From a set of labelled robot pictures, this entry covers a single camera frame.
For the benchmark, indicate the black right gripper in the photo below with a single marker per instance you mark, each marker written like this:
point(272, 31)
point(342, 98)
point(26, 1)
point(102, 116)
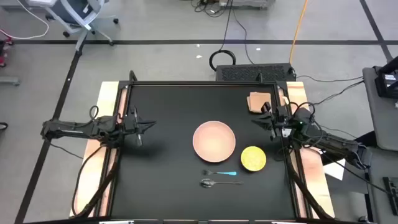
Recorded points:
point(281, 121)

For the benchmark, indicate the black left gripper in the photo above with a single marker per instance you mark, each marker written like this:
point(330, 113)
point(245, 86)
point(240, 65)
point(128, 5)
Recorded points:
point(136, 124)

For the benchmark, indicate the small yellow bowl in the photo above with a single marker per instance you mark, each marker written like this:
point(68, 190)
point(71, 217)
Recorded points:
point(253, 158)

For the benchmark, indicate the silver spoon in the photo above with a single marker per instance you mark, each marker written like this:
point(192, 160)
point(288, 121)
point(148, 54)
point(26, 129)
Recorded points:
point(206, 183)

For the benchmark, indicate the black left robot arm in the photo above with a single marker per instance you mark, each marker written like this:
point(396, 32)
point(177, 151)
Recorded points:
point(74, 130)

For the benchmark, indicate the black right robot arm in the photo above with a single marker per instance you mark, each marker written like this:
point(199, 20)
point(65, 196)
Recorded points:
point(335, 144)

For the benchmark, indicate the tan folded napkin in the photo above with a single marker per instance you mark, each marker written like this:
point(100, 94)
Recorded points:
point(256, 101)

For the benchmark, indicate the black computer case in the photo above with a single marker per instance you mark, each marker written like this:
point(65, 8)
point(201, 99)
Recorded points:
point(248, 73)

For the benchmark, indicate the tan round plate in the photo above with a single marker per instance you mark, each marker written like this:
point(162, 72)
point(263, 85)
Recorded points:
point(214, 141)

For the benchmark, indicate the gray desk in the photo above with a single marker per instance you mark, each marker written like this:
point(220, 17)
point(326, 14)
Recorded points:
point(382, 124)
point(379, 199)

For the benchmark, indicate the gray power strip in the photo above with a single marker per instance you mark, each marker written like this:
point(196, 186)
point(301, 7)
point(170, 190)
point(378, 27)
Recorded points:
point(245, 3)

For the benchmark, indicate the white-framed office chair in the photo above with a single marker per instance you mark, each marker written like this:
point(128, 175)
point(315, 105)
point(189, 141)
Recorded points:
point(74, 14)

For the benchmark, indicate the black keyboard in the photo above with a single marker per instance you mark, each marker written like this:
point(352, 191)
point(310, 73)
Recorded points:
point(391, 191)

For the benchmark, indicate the black curved bracket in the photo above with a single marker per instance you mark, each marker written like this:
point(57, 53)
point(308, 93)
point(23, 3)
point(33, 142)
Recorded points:
point(133, 76)
point(258, 77)

